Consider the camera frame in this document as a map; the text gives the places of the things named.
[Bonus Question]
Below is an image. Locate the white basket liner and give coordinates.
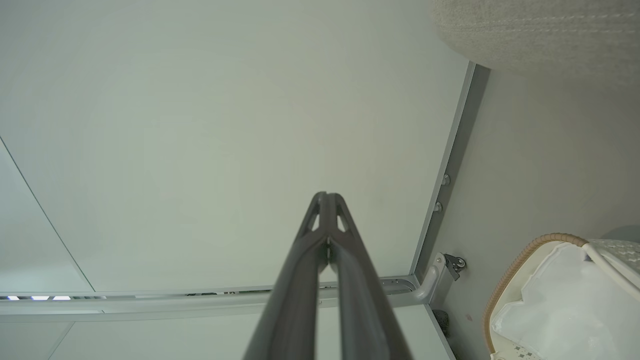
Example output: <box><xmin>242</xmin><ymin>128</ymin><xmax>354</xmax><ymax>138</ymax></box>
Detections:
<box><xmin>490</xmin><ymin>240</ymin><xmax>640</xmax><ymax>360</ymax></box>

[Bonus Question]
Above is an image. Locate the tan wicker laundry basket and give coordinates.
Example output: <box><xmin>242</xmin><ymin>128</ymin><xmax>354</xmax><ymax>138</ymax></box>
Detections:
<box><xmin>482</xmin><ymin>232</ymin><xmax>640</xmax><ymax>360</ymax></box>

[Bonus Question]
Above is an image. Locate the grey fabric sofa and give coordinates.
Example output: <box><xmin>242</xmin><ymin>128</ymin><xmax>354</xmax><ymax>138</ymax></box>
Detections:
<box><xmin>431</xmin><ymin>0</ymin><xmax>640</xmax><ymax>76</ymax></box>

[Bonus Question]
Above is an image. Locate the white rope basket handle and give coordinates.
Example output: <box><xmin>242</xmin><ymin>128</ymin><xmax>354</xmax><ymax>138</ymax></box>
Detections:
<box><xmin>582</xmin><ymin>240</ymin><xmax>640</xmax><ymax>302</ymax></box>

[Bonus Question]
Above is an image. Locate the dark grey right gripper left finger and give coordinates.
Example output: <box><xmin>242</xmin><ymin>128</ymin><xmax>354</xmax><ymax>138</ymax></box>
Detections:
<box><xmin>243</xmin><ymin>191</ymin><xmax>329</xmax><ymax>360</ymax></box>

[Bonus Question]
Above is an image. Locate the grey partition caster foot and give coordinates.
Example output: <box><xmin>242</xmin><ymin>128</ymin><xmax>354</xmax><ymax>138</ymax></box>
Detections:
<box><xmin>415</xmin><ymin>252</ymin><xmax>468</xmax><ymax>306</ymax></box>

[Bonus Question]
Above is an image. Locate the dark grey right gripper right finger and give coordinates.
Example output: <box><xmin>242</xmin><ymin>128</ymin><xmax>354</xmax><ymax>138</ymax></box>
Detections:
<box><xmin>327</xmin><ymin>192</ymin><xmax>414</xmax><ymax>360</ymax></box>

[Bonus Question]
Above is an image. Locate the grey metal partition rail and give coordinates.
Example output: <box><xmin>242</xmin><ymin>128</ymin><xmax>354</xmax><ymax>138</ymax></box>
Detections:
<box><xmin>409</xmin><ymin>61</ymin><xmax>492</xmax><ymax>281</ymax></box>

